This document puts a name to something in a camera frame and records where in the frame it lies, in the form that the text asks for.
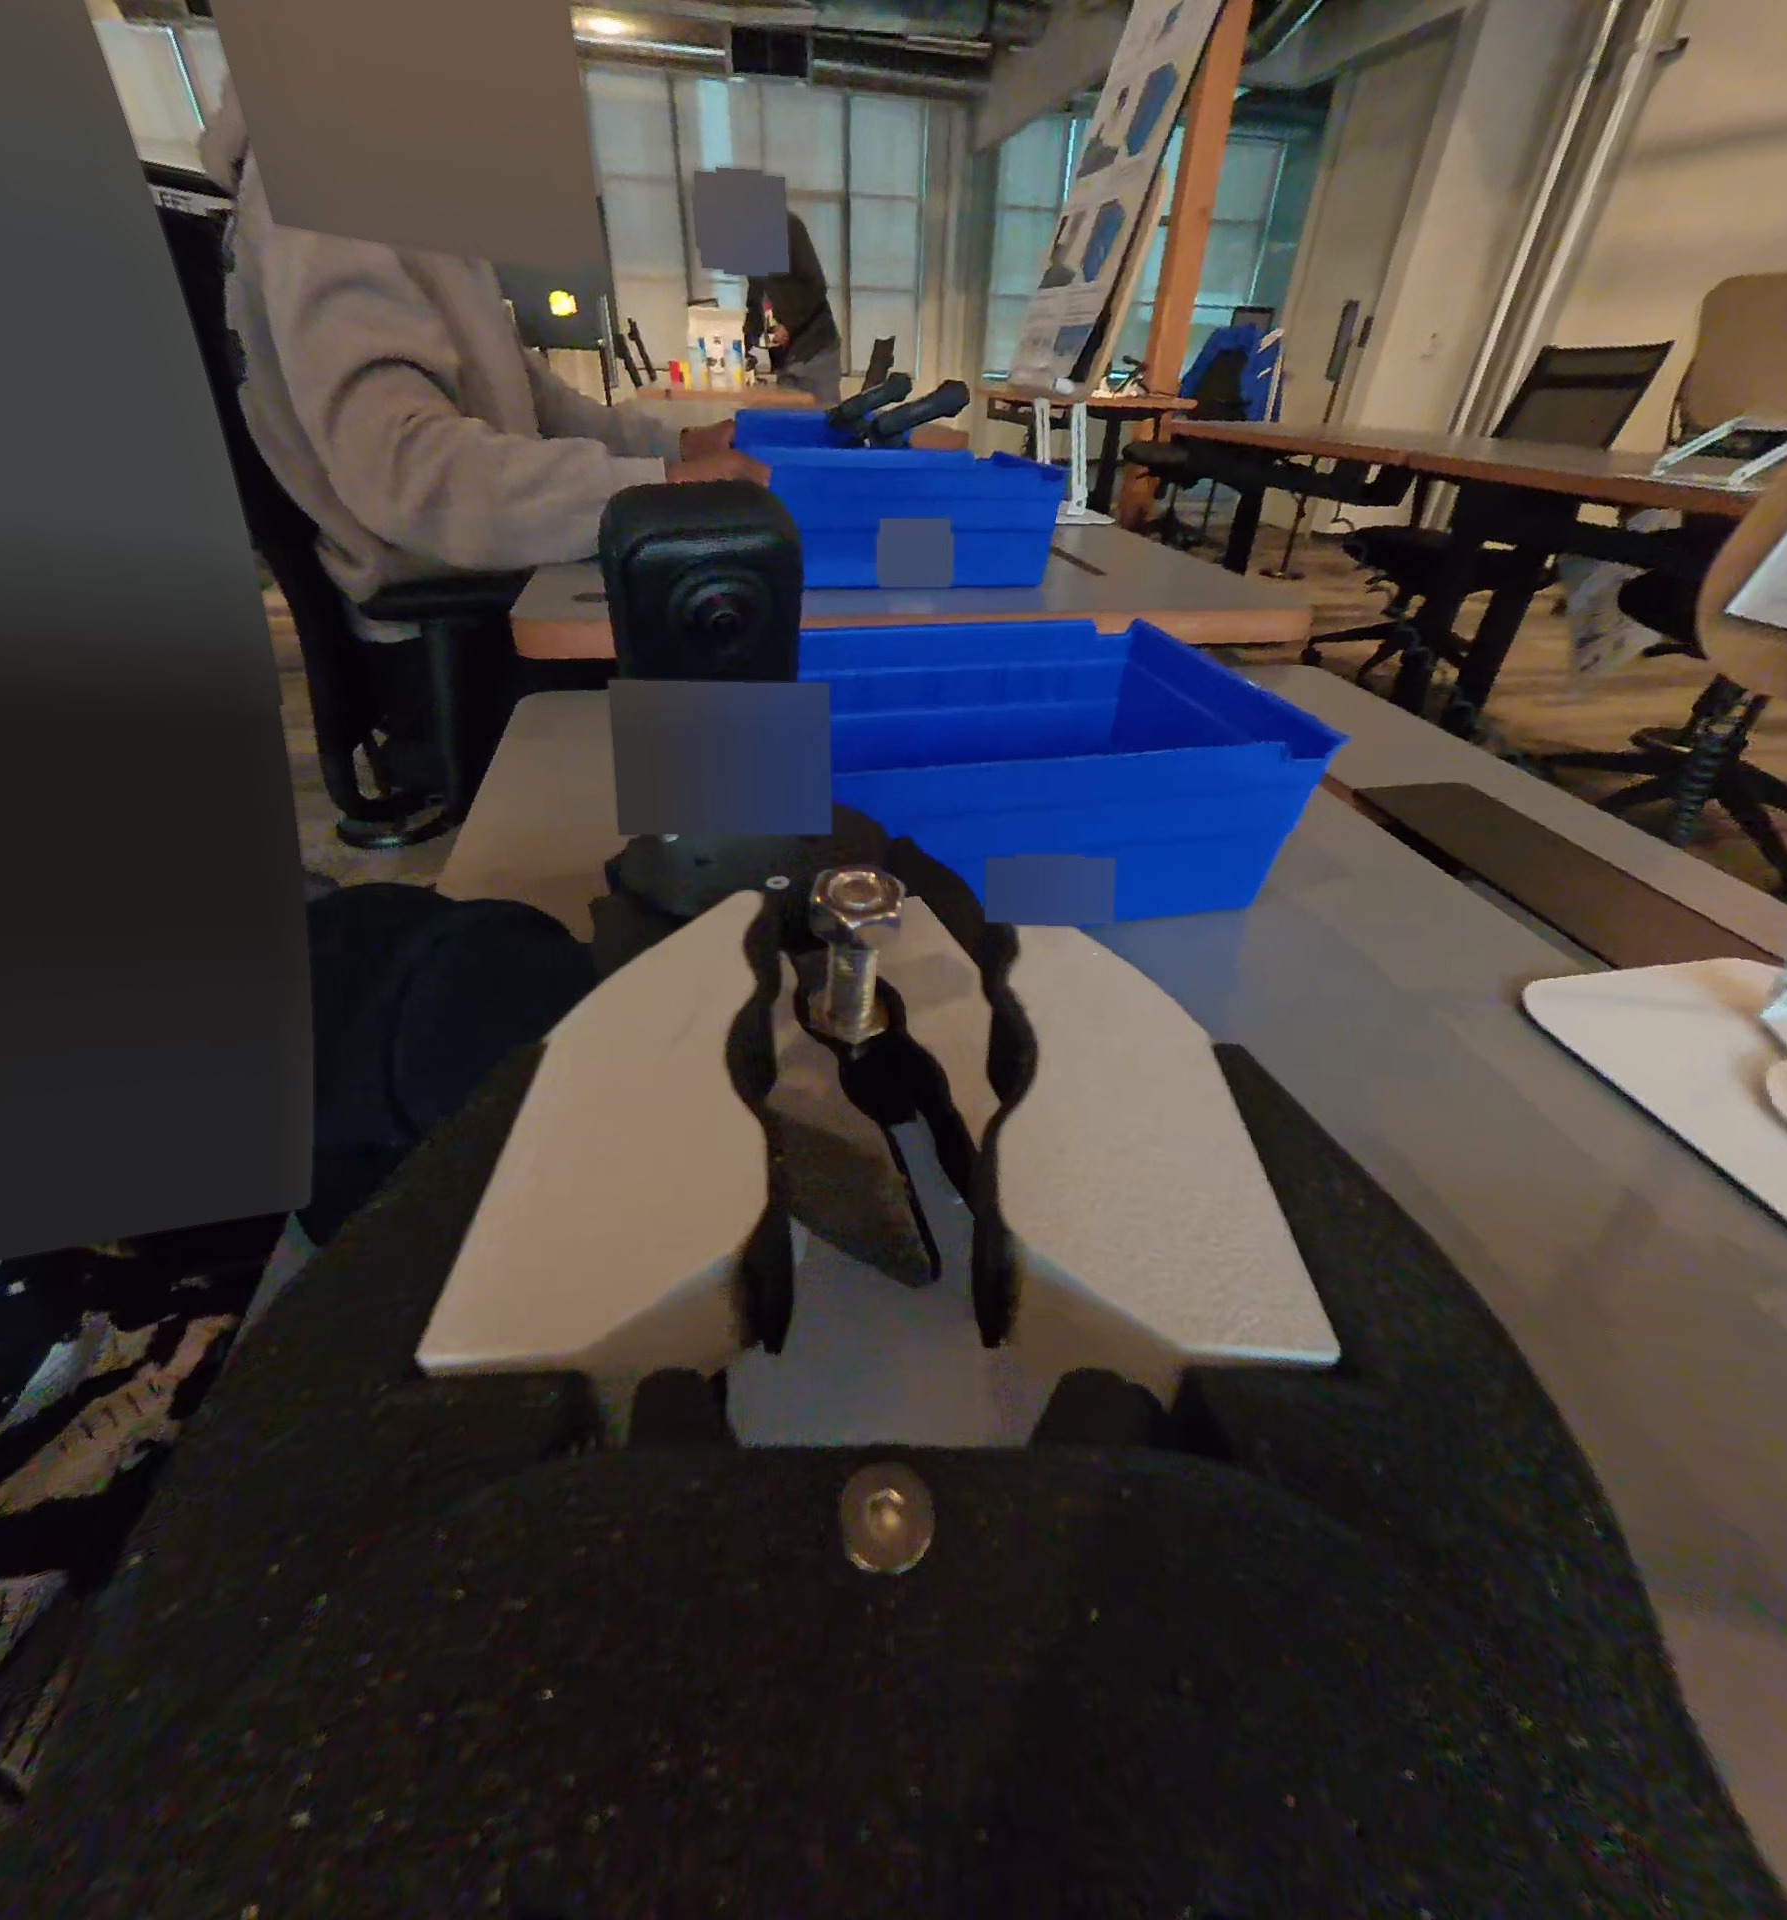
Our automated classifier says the leaning poster board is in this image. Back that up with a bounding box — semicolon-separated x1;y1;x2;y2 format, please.
1010;0;1227;390

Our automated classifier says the dark cable tray cover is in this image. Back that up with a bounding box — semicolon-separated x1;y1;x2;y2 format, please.
1350;780;1787;969

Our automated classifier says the blue jacket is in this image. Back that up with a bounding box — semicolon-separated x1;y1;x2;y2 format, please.
1178;322;1284;422

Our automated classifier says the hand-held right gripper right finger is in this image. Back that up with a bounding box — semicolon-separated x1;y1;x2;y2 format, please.
967;918;1344;1404

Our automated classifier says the tan board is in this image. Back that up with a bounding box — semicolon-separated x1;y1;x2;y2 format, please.
1674;268;1787;700

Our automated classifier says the white desk stand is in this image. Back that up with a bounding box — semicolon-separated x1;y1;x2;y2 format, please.
1027;393;1120;525
1524;885;1787;1278

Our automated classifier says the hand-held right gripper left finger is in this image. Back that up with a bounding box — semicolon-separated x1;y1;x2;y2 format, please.
413;890;796;1384

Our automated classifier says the dark screen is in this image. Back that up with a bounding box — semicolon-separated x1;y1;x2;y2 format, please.
500;261;618;362

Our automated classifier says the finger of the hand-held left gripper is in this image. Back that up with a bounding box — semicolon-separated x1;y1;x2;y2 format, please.
762;930;856;1145
886;899;1002;1203

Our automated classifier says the wooden desk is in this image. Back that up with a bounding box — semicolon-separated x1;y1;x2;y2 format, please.
1164;419;1787;722

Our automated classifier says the blue divided plastic bin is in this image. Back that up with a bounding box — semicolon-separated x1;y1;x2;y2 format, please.
794;617;1348;918

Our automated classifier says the wooden post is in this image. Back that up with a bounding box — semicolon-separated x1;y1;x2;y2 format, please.
1118;0;1256;519

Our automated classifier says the person's left forearm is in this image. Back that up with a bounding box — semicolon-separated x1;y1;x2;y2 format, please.
300;884;601;1247

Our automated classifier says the steel hex nut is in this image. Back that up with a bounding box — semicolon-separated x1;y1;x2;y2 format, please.
806;866;908;944

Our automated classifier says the black office chair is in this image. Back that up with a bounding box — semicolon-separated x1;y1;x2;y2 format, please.
1485;342;1677;454
1306;517;1571;722
256;347;538;850

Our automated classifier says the steel hex bolt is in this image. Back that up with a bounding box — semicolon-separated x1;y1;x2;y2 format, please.
806;870;896;1049

